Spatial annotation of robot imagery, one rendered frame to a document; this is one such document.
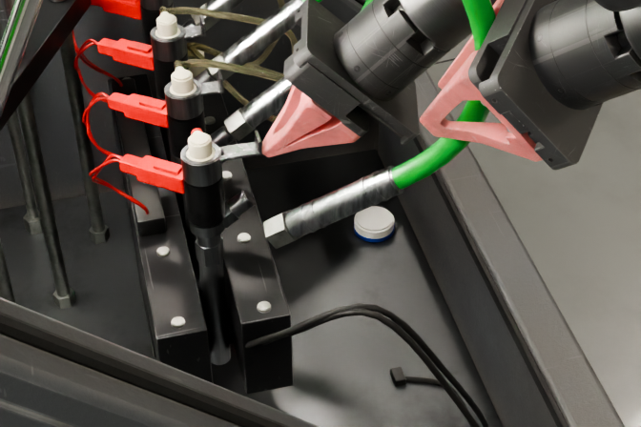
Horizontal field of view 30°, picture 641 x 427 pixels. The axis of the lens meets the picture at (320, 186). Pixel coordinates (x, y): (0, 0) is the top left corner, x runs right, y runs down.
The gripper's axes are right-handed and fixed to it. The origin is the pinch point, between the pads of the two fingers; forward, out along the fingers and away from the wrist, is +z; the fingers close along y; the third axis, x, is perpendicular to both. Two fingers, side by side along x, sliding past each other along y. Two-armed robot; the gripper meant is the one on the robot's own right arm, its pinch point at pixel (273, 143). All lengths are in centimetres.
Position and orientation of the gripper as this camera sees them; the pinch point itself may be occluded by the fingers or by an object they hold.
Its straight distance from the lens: 83.8
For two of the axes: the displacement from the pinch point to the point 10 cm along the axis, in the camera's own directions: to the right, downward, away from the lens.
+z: -6.8, 5.5, 4.9
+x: -0.1, 6.6, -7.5
